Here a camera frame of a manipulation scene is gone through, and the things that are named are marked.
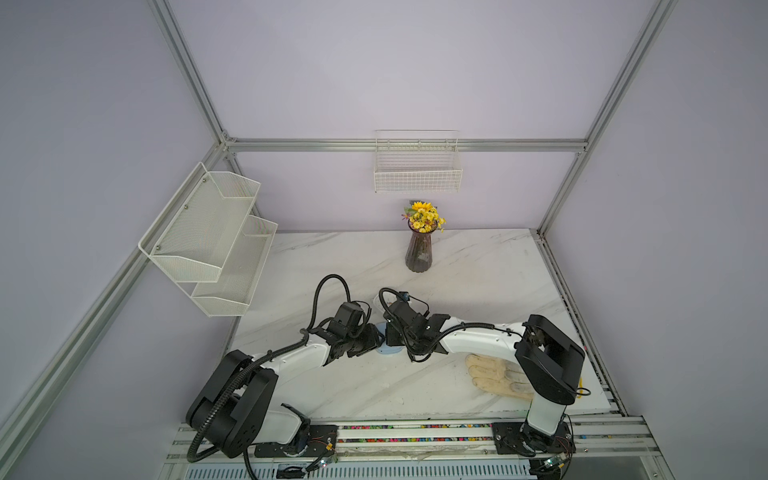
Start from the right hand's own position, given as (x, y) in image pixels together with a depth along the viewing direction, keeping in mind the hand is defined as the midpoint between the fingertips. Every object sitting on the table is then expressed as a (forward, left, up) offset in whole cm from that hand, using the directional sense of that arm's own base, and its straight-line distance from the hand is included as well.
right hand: (392, 335), depth 89 cm
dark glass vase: (+27, -10, +6) cm, 29 cm away
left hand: (-2, +4, -1) cm, 4 cm away
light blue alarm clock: (-7, +2, +7) cm, 10 cm away
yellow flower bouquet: (+29, -10, +21) cm, 37 cm away
